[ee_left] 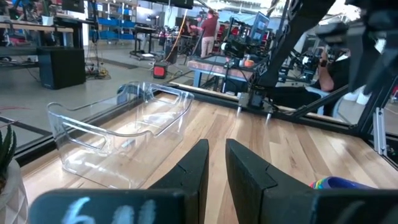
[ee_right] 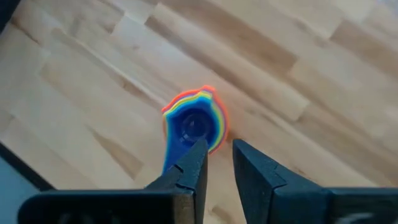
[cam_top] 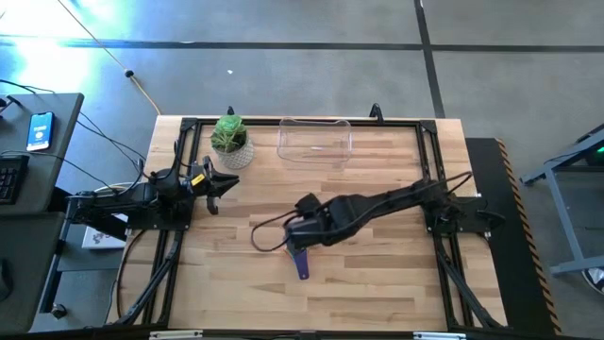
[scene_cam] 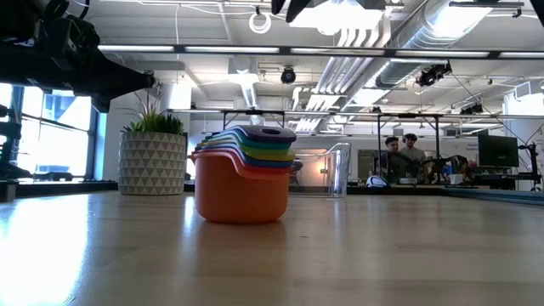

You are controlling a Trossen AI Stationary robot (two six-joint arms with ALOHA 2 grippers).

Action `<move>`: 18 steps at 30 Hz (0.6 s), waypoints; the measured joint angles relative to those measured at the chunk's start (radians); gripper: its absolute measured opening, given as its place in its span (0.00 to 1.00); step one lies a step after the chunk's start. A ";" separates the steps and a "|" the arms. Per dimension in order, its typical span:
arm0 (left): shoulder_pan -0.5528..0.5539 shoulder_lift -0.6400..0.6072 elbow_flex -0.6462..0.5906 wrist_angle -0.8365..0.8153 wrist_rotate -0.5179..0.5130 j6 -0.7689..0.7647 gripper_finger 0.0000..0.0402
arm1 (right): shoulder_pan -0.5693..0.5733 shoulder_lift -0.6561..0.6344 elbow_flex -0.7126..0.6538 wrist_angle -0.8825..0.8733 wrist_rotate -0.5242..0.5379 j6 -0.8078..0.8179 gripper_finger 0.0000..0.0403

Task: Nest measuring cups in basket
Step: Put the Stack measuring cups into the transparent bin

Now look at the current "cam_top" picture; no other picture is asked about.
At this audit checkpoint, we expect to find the black keyboard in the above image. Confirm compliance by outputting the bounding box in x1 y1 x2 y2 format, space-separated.
0 154 31 206

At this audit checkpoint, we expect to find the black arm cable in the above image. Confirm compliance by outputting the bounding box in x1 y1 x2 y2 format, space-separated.
250 211 306 253
134 140 193 185

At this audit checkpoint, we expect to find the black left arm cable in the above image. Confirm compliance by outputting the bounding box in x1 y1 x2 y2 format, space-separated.
134 140 193 185

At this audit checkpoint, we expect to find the person's shoe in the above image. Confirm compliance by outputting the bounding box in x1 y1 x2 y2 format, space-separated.
582 266 604 297

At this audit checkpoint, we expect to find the dark device green light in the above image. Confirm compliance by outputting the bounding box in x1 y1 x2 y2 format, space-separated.
573 123 604 167

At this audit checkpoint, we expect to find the clear plastic basket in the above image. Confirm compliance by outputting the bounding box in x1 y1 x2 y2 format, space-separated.
276 116 354 165

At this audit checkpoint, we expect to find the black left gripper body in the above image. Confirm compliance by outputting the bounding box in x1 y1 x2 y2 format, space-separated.
186 154 221 217

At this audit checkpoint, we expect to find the purple measuring cup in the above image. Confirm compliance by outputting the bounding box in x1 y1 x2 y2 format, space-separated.
292 248 311 281

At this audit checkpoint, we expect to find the yellow floor cable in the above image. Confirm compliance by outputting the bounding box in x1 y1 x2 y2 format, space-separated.
56 0 163 116

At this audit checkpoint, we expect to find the silver metal bracket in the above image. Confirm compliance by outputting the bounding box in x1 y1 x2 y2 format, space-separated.
412 331 468 340
149 330 204 340

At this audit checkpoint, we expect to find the smartphone with blue screen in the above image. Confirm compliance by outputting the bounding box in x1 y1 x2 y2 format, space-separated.
25 110 57 153

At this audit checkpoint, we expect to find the grey metal stand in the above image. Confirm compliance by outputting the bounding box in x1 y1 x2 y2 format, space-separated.
518 123 604 279

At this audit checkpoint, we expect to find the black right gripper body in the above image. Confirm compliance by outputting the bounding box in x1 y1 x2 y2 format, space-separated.
282 192 353 249

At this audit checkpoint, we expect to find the black hazard-striped floor mat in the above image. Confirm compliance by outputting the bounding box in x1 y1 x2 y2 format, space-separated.
464 136 563 337

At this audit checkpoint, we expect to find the potted succulent patterned pot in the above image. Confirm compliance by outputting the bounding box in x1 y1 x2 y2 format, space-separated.
210 114 256 171

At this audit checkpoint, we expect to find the grey side desk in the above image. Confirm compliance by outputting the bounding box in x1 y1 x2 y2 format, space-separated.
0 92 86 334

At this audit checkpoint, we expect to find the black aluminium table frame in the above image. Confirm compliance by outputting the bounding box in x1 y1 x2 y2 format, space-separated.
114 115 510 332

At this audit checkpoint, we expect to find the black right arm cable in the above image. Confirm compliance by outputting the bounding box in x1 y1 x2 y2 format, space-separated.
250 211 306 253

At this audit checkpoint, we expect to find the black rounded desk object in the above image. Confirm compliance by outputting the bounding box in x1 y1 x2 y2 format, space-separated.
0 257 15 303

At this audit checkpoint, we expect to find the white printed paper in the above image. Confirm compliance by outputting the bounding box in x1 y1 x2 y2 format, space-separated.
81 195 134 250

